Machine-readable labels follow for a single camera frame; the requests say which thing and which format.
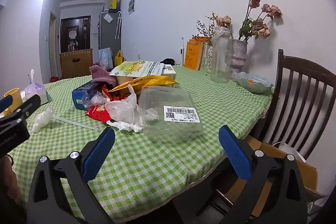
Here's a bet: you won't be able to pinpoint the orange book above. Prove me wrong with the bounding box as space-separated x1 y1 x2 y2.
184 39 210 70

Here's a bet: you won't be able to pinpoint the white electric toothbrush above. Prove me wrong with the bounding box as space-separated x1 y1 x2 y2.
179 36 185 65

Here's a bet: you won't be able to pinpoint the blue gift bag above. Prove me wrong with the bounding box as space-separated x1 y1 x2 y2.
98 48 114 69

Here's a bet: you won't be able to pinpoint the white carton box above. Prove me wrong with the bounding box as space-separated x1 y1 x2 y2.
160 64 177 77

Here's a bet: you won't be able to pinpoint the dried pale flowers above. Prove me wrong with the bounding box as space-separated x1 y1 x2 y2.
215 15 234 33

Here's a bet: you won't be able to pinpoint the purple tissue pack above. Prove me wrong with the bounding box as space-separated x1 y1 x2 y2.
25 69 50 105

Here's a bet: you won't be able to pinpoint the green checkered tablecloth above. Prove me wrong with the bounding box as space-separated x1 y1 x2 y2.
8 64 275 223

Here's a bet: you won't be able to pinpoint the tall clear glass jar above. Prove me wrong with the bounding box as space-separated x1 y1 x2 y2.
210 31 233 83

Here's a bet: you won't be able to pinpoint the translucent white plastic bag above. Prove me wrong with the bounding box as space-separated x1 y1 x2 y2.
105 84 143 125

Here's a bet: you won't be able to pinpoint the dark wooden chair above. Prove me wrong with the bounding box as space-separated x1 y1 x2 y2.
244 49 336 161

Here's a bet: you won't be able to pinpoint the red orange wrapper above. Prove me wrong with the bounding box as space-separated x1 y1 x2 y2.
102 84 125 102

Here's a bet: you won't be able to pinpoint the red snack packet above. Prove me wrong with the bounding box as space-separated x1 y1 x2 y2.
85 105 112 123

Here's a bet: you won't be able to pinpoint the yellow cup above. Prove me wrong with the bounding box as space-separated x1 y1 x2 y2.
3 88 24 115

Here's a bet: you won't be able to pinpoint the pink cloth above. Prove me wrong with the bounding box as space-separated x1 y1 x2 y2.
89 64 116 86

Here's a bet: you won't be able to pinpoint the blue box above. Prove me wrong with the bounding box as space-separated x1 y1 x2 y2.
72 81 104 111

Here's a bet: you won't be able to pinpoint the grey refrigerator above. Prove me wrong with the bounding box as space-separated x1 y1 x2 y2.
98 9 122 62

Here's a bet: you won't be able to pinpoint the dark entrance door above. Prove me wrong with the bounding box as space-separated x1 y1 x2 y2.
60 15 91 53

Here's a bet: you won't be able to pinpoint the clear plastic straw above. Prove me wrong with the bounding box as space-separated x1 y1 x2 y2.
54 115 101 131

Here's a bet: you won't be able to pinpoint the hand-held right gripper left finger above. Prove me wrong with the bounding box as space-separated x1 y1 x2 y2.
26 127 116 224

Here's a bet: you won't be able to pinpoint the person's left hand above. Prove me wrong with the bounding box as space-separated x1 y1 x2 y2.
0 153 25 206

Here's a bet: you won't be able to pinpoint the light blue wavy bowl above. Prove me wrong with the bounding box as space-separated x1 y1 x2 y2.
233 71 274 94

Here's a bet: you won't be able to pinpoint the clear plastic clamshell container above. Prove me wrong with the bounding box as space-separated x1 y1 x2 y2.
138 85 205 143

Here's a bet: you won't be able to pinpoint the dried roses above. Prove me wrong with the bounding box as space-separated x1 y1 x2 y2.
238 0 283 42

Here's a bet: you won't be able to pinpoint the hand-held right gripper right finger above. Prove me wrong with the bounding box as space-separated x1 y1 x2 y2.
218 125 308 224

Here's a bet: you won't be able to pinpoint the purple glass vase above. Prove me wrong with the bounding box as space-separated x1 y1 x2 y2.
230 39 248 80

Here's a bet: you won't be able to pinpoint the brown cardboard crate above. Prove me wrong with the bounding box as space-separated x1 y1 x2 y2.
59 48 93 80

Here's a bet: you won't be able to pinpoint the dried berry branches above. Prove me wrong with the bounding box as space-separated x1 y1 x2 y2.
191 12 219 43

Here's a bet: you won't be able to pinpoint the white umbrella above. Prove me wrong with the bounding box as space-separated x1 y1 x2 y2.
115 11 122 39

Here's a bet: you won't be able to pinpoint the wooden interior door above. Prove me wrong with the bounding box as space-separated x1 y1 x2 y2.
49 11 59 77

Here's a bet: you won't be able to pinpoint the green printed paper bag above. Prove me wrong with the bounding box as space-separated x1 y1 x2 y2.
109 60 164 77

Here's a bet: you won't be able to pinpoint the crushed clear plastic bottle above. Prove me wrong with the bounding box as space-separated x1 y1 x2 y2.
82 91 108 109

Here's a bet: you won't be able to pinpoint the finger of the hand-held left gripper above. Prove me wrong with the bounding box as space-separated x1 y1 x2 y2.
10 94 42 122
0 95 13 112

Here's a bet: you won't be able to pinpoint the yellow tote bag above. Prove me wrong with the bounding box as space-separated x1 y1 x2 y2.
113 50 124 66

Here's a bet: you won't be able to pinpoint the cardboard box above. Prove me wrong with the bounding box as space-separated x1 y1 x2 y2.
223 135 326 216

